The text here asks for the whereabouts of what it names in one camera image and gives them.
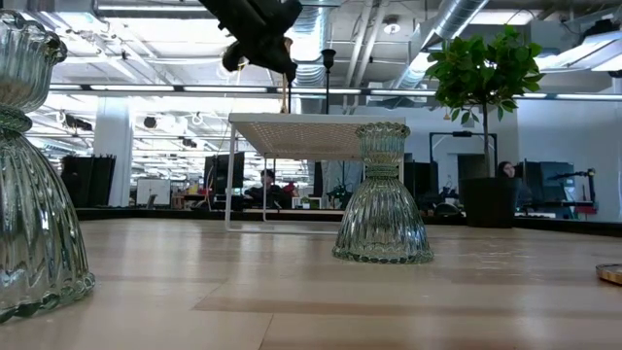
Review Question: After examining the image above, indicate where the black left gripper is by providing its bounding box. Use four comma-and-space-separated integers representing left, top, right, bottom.
198, 0, 304, 114

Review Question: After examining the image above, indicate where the tall gold candlestick holder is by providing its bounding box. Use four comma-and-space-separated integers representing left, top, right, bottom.
279, 36, 294, 115

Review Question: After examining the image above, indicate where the black candlestick holder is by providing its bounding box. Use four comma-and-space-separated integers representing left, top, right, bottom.
320, 48, 337, 116

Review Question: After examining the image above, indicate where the green ribbed glass candleholder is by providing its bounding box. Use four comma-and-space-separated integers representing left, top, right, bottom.
331, 121, 435, 265

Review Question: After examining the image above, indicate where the round wooden coaster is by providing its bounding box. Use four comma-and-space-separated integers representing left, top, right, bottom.
595, 262, 622, 287

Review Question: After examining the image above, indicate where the black computer monitor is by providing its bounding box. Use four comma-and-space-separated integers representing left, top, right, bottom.
203, 152, 246, 196

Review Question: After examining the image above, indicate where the long ceiling light strip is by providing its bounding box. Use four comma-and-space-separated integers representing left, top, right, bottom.
48, 83, 437, 98

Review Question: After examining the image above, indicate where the white board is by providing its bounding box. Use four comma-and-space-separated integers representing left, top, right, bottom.
135, 178, 172, 207

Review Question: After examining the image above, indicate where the white building column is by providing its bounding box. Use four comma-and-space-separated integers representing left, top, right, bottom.
92, 99, 133, 208

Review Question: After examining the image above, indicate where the black room partition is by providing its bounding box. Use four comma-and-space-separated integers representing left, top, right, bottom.
60, 154, 118, 209

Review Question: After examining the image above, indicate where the green leafy potted tree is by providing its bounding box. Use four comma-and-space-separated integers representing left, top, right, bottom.
425, 23, 546, 179

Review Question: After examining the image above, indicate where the black plant pot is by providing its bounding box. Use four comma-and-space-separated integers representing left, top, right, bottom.
460, 175, 522, 229

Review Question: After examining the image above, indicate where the large clear ribbed glass candleholder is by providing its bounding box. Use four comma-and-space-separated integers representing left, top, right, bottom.
0, 9, 96, 325

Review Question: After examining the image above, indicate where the black monitor pair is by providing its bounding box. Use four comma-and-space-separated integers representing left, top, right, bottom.
500, 160, 577, 208

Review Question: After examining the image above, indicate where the silver ribbed ventilation duct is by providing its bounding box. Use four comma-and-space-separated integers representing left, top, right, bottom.
286, 4, 332, 88

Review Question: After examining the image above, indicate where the white wire mesh shelf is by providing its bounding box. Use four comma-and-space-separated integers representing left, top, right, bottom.
224, 112, 407, 237

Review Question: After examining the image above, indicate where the silver spiral ventilation duct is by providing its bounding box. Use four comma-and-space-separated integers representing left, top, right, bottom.
388, 0, 490, 91

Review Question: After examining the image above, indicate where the black table edge rail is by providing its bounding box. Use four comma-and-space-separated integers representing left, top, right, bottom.
75, 207, 622, 238

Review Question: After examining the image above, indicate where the black metal frame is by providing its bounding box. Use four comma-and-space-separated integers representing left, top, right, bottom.
429, 130, 499, 179

